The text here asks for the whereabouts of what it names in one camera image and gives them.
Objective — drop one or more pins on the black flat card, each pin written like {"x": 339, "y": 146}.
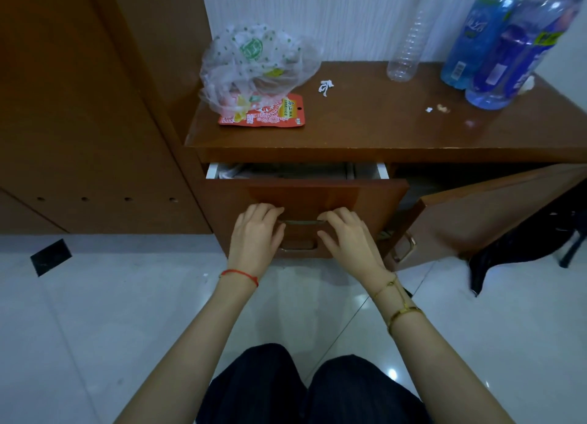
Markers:
{"x": 51, "y": 257}

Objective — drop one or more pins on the small beige crumb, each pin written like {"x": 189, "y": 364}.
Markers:
{"x": 443, "y": 108}

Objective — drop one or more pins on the clear green-dotted plastic bag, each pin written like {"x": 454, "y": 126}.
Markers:
{"x": 257, "y": 66}

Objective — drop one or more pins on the clear empty plastic bottle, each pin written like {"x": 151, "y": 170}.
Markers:
{"x": 410, "y": 38}

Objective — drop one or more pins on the white crumpled paper scrap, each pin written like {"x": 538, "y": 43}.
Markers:
{"x": 325, "y": 87}

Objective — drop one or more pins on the dark blue plastic bottle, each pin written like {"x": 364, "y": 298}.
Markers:
{"x": 513, "y": 66}

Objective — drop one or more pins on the brown wooden bedside cabinet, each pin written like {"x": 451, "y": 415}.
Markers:
{"x": 376, "y": 125}

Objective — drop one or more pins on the gold bangle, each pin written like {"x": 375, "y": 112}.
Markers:
{"x": 403, "y": 313}

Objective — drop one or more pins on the person's left thumb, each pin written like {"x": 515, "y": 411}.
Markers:
{"x": 278, "y": 236}

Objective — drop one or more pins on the brown wooden wardrobe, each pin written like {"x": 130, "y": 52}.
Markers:
{"x": 87, "y": 116}

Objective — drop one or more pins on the person's right hand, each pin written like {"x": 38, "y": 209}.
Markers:
{"x": 357, "y": 249}

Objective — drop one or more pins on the person's right forearm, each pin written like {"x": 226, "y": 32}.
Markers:
{"x": 426, "y": 350}

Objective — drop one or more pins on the brown wooden cabinet door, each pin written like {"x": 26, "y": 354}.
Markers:
{"x": 481, "y": 217}

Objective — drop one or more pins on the black bag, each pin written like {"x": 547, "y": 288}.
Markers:
{"x": 523, "y": 245}

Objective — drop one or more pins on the person's left forearm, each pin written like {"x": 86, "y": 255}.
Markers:
{"x": 201, "y": 350}

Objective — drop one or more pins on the red snack packet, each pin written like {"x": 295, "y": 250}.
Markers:
{"x": 275, "y": 115}

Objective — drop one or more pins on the person's left hand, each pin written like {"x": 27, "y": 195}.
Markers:
{"x": 251, "y": 242}

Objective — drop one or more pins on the light blue plastic bottle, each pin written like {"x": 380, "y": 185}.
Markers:
{"x": 477, "y": 38}

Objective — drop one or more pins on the person's dark trousers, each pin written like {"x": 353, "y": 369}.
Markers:
{"x": 293, "y": 391}

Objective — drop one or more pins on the brown wooden drawer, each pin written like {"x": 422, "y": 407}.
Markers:
{"x": 302, "y": 199}

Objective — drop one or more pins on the person's right thumb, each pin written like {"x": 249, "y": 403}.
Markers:
{"x": 327, "y": 240}

